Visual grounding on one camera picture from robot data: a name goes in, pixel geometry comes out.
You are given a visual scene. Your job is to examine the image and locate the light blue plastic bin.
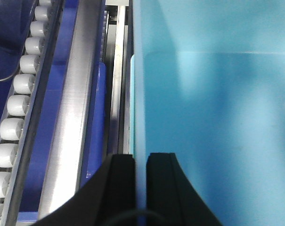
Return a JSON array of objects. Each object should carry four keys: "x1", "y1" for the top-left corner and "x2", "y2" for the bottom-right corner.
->
[{"x1": 133, "y1": 0, "x2": 285, "y2": 226}]

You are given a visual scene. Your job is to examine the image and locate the steel divider rail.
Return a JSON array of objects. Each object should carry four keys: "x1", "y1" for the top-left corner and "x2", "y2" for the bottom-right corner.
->
[{"x1": 38, "y1": 0, "x2": 105, "y2": 219}]

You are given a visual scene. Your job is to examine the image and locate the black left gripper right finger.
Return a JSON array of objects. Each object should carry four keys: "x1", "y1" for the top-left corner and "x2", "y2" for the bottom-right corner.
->
[{"x1": 147, "y1": 153, "x2": 221, "y2": 226}]

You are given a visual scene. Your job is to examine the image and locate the white roller track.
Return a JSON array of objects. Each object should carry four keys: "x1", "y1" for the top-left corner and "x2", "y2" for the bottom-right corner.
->
[{"x1": 0, "y1": 0, "x2": 62, "y2": 226}]

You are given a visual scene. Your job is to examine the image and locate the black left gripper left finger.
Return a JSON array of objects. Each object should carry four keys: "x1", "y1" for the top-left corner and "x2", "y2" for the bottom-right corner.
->
[{"x1": 35, "y1": 154, "x2": 136, "y2": 226}]

